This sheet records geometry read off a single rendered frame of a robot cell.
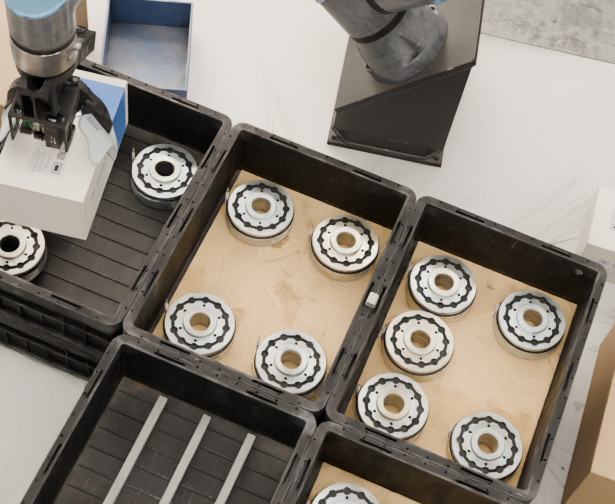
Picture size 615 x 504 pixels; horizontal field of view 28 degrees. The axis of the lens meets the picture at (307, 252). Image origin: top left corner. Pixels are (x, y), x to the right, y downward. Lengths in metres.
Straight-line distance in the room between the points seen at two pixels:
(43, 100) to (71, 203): 0.15
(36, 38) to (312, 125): 0.89
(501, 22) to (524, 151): 1.19
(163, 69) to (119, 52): 0.09
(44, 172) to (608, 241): 0.94
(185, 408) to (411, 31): 0.69
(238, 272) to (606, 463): 0.60
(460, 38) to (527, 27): 1.40
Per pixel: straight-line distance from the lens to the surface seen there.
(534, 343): 1.88
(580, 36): 3.45
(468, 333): 1.89
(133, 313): 1.73
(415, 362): 1.81
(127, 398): 1.79
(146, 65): 2.27
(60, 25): 1.41
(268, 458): 1.76
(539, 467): 1.71
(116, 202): 1.95
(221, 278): 1.88
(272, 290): 1.87
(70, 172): 1.61
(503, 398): 1.86
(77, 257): 1.90
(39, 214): 1.64
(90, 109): 1.58
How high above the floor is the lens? 2.46
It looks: 58 degrees down
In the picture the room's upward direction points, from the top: 12 degrees clockwise
